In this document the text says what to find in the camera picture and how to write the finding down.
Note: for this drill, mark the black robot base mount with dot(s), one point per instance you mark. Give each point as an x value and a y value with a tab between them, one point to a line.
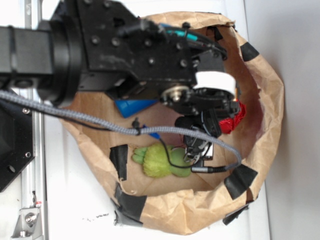
16	141

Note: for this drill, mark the blue plastic bottle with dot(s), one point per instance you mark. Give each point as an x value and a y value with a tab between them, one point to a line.
127	108

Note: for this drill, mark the green plush toy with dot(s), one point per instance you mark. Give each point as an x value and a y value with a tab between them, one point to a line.
159	161

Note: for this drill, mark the aluminium rail frame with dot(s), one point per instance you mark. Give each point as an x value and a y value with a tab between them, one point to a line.
32	220

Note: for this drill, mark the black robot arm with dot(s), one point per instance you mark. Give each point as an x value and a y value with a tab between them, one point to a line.
49	59

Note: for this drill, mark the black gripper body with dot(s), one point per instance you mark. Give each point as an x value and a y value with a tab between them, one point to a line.
137	59

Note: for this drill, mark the brown paper bag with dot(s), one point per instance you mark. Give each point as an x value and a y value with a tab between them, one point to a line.
186	205

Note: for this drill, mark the red paper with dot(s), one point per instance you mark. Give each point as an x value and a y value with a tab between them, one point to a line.
229	124

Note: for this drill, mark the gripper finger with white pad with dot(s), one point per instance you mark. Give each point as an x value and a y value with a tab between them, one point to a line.
216	80

